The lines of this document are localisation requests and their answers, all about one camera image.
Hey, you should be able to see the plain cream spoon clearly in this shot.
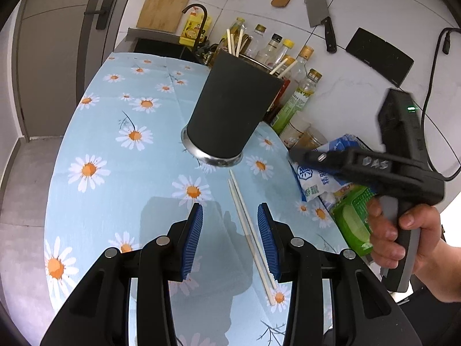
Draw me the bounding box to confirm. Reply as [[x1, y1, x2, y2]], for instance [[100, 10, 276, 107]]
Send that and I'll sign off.
[[229, 170, 277, 290]]

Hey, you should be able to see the person's right forearm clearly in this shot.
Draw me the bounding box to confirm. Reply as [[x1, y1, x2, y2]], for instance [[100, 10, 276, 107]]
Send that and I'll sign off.
[[413, 238, 460, 303]]

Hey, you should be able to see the person's right hand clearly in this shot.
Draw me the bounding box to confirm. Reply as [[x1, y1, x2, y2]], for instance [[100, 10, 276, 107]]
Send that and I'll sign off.
[[365, 197, 448, 274]]

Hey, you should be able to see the white blue salt bag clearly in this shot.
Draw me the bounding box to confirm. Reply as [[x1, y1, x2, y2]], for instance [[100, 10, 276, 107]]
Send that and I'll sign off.
[[288, 134, 370, 207]]

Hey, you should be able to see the brown spice jar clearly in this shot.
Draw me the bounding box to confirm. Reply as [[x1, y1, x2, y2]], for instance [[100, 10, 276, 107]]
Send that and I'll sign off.
[[296, 127, 328, 150]]

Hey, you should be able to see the white lidded spice jar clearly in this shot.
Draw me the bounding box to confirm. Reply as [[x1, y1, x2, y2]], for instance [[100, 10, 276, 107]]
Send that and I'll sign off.
[[279, 112, 311, 148]]

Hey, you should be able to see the green sugar bag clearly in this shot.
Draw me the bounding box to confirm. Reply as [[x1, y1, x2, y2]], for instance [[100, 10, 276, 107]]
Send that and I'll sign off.
[[330, 186, 374, 257]]

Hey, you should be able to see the green label vinegar bottle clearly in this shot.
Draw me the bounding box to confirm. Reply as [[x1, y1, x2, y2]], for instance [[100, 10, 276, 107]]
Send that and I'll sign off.
[[271, 69, 322, 134]]

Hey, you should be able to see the blue daisy tablecloth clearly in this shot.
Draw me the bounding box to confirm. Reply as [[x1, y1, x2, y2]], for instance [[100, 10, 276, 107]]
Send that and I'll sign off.
[[43, 51, 350, 346]]

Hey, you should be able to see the black cylindrical utensil holder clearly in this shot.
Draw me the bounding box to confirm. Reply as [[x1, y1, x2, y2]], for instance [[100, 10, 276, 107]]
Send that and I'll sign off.
[[181, 51, 283, 167]]

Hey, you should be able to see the clear bottle black cap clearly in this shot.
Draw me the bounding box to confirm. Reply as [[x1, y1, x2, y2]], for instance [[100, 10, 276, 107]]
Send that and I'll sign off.
[[255, 34, 282, 64]]

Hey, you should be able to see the clear bottle yellow cap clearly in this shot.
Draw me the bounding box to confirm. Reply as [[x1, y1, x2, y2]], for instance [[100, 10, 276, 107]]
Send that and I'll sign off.
[[268, 38, 294, 69]]

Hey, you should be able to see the tall clear bottle gold cap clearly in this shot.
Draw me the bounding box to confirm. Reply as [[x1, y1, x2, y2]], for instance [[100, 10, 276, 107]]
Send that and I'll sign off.
[[245, 24, 267, 58]]

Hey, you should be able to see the amber oil bottle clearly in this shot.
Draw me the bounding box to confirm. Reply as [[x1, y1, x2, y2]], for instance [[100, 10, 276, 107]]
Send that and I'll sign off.
[[217, 17, 245, 54]]

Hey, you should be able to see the black faucet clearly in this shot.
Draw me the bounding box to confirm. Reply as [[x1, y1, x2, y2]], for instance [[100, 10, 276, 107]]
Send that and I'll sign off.
[[180, 3, 208, 53]]

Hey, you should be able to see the black sink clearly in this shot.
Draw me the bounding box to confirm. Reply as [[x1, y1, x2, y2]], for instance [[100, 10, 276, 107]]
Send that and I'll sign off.
[[113, 28, 205, 65]]

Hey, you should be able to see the yellow oil bottle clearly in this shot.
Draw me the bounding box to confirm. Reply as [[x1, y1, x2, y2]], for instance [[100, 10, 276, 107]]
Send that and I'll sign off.
[[179, 7, 213, 48]]

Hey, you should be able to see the wooden cutting board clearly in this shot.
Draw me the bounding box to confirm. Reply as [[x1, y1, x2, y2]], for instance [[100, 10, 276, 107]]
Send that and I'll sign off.
[[136, 0, 189, 34]]

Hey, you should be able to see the grey door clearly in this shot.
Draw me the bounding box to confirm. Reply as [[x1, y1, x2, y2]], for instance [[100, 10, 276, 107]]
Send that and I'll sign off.
[[12, 0, 128, 138]]

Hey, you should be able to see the black wall panel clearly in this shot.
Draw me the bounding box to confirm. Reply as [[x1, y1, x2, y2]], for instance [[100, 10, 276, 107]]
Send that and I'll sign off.
[[345, 27, 414, 88]]

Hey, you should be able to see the black power cable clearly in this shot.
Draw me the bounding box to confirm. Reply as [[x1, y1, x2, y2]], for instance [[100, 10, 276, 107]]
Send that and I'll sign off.
[[421, 27, 461, 183]]

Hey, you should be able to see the cleaver with black handle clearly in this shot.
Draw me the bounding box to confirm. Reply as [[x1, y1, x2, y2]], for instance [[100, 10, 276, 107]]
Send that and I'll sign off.
[[305, 0, 337, 54]]

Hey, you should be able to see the black door handle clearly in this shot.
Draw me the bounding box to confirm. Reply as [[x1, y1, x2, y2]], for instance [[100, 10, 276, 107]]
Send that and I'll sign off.
[[84, 0, 115, 31]]

